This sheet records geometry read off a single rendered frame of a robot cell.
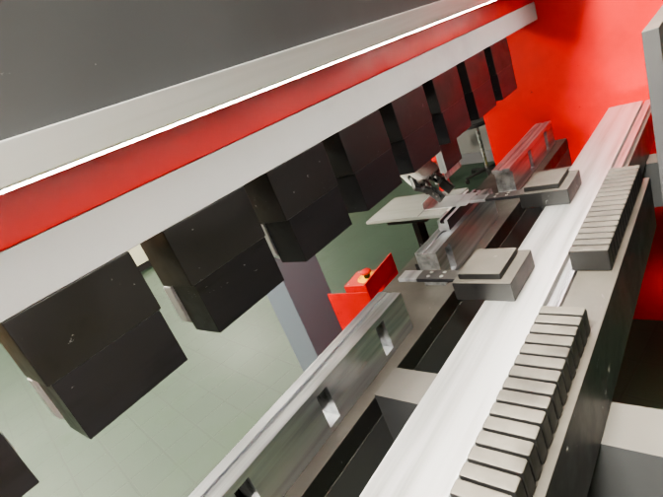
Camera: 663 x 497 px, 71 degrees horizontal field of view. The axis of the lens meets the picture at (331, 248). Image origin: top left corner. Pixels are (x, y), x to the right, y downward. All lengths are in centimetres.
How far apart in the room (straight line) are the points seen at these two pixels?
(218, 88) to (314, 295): 144
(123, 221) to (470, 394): 51
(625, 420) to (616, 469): 7
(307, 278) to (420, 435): 122
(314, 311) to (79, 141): 154
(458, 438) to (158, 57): 54
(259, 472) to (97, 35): 62
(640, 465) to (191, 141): 73
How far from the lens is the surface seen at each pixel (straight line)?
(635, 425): 79
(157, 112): 42
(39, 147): 38
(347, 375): 90
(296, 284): 179
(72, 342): 60
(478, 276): 87
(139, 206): 63
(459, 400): 69
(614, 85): 205
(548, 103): 211
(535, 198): 121
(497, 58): 162
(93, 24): 46
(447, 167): 128
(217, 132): 71
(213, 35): 51
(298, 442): 84
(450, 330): 115
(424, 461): 64
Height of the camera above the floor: 144
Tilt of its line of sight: 20 degrees down
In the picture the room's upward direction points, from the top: 22 degrees counter-clockwise
